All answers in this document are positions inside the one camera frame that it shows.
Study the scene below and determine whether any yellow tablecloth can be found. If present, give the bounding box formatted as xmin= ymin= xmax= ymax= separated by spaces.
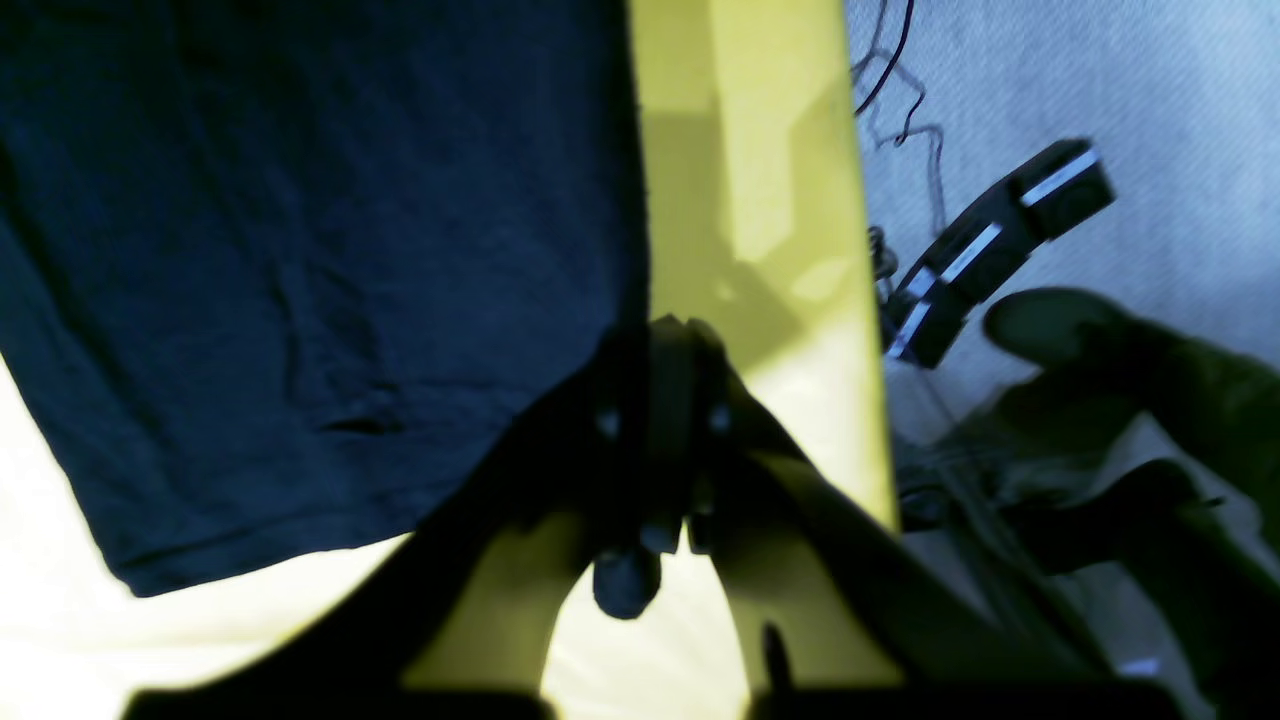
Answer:
xmin=3 ymin=1 xmax=892 ymax=719

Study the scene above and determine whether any black T-shirt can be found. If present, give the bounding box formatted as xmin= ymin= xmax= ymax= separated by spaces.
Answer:
xmin=1 ymin=1 xmax=649 ymax=598

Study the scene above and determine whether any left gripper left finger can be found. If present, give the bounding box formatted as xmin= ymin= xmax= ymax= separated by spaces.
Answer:
xmin=125 ymin=320 xmax=691 ymax=719

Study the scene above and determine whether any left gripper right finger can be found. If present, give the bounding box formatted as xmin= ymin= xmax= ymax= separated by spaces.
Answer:
xmin=685 ymin=320 xmax=1180 ymax=719

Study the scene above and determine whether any black cable bundle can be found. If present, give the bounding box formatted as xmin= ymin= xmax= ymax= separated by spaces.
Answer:
xmin=850 ymin=0 xmax=951 ymax=231

